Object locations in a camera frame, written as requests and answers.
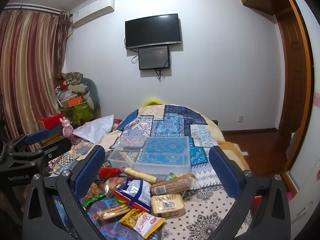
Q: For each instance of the pink plush toy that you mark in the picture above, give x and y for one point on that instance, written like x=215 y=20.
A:
x=66 y=127

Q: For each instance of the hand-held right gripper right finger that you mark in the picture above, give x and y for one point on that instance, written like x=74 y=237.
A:
x=222 y=172

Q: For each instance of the cream biscuit roll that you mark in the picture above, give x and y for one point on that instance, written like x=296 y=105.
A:
x=141 y=175

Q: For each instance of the white pillow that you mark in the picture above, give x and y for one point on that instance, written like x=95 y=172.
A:
x=93 y=130

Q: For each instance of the lime green round container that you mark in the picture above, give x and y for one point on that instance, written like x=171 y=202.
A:
x=120 y=200

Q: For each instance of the curtain rail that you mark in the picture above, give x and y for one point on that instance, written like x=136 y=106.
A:
x=32 y=8

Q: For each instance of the orange cardboard box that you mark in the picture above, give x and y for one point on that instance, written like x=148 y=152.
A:
x=73 y=102

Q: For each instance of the clear bag orange snacks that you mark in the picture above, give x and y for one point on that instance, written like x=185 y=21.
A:
x=113 y=183

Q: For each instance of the red patterned cloth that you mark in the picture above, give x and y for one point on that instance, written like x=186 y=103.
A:
x=116 y=123

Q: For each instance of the yellow round object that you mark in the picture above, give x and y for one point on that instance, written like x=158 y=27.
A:
x=151 y=102

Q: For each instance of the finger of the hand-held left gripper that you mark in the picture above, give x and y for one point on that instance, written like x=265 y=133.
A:
x=37 y=136
x=55 y=150

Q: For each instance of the clear cracker sleeve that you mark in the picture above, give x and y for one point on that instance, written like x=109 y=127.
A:
x=113 y=211

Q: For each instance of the red box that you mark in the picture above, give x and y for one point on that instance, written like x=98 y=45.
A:
x=50 y=120

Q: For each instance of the clear plastic container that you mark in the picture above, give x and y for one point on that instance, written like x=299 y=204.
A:
x=162 y=150

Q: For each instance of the orange carrot toy bag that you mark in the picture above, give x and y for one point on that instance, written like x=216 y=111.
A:
x=93 y=199

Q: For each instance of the yellow snack bag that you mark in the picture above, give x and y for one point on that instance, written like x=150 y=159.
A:
x=142 y=221

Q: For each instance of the grey stuffed toy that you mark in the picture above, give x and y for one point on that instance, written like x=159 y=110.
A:
x=75 y=88

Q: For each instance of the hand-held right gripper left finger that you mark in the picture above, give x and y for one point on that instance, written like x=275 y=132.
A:
x=92 y=170

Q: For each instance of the patterned folded cloth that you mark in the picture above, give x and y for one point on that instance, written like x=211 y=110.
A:
x=72 y=76

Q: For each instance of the dark blue box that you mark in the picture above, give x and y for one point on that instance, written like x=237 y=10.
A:
x=57 y=130

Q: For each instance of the black wall television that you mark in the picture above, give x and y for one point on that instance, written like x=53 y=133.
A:
x=152 y=31

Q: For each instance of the yellow wafer pack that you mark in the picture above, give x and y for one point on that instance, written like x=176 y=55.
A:
x=167 y=205

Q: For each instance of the brown biscuit pack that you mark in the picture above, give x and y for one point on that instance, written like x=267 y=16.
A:
x=172 y=185

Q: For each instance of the small green wrapper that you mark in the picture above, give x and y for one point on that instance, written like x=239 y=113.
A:
x=172 y=176

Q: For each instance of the blue white snack bag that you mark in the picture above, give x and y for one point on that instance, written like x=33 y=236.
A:
x=137 y=190

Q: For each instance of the wooden door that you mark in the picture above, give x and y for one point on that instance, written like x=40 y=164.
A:
x=292 y=67

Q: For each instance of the white air conditioner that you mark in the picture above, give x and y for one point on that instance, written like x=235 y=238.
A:
x=92 y=12

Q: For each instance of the patchwork patterned blanket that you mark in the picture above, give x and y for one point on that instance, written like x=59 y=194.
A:
x=175 y=125

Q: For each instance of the striped brown curtain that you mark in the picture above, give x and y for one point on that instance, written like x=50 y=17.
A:
x=30 y=67

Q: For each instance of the small black wall monitor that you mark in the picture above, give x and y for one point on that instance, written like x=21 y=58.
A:
x=153 y=57

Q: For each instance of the red snack packet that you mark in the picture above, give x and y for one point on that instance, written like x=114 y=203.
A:
x=108 y=172

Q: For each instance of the white wall outlet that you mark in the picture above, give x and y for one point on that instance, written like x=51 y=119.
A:
x=240 y=118

